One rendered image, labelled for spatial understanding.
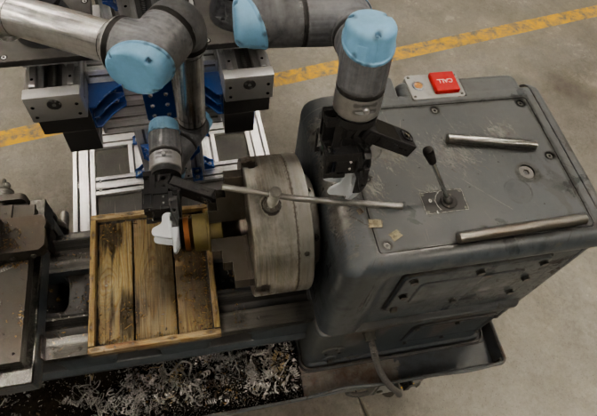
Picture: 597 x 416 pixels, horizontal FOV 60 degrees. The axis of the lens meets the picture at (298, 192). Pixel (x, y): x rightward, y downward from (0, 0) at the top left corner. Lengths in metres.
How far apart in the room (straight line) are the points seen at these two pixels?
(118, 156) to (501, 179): 1.71
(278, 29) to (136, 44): 0.33
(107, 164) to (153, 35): 1.40
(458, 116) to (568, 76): 2.42
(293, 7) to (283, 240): 0.45
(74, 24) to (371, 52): 0.64
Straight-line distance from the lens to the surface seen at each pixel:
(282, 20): 0.80
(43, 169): 2.72
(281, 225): 1.02
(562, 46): 3.81
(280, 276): 1.07
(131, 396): 1.60
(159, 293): 1.33
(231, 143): 2.40
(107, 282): 1.37
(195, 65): 1.23
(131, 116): 1.66
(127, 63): 1.04
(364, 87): 0.76
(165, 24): 1.07
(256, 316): 1.32
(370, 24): 0.74
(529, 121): 1.31
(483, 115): 1.27
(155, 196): 1.19
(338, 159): 0.84
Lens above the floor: 2.11
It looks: 57 degrees down
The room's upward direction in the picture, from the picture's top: 10 degrees clockwise
